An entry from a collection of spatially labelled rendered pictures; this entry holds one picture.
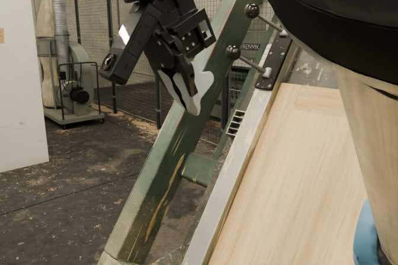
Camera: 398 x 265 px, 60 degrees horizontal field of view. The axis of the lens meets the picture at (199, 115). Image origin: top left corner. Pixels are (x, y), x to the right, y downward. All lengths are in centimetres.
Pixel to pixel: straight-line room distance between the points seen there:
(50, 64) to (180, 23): 574
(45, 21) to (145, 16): 583
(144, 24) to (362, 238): 34
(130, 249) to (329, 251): 51
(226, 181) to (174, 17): 44
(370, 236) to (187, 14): 35
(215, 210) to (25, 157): 360
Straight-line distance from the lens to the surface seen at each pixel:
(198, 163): 98
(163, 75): 53
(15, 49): 407
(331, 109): 80
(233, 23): 110
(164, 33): 47
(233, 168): 82
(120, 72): 45
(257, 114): 84
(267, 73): 86
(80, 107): 566
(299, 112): 83
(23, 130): 419
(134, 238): 98
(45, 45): 624
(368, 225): 34
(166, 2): 49
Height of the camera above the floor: 148
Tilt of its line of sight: 14 degrees down
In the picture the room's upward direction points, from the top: straight up
